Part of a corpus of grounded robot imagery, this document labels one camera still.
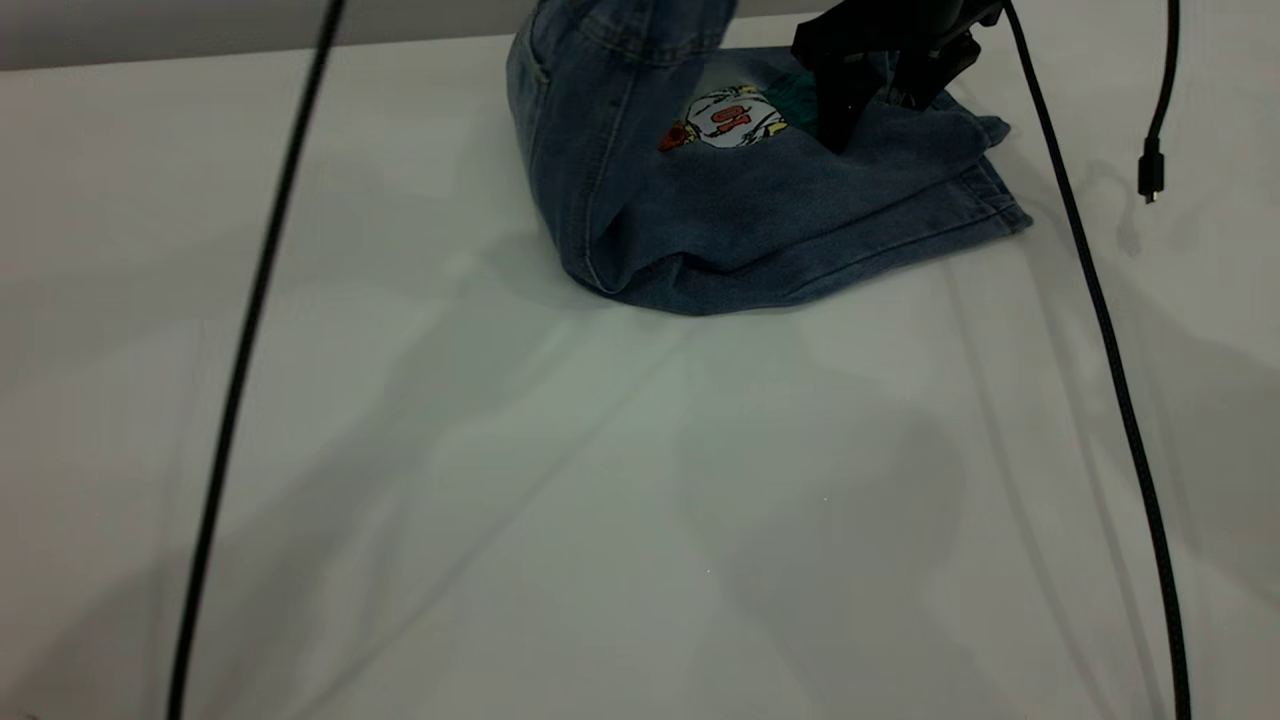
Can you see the blue denim shorts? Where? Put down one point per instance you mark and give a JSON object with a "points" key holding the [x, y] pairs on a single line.
{"points": [[750, 210]]}

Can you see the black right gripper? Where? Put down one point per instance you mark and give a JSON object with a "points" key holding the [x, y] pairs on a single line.
{"points": [[890, 25]]}

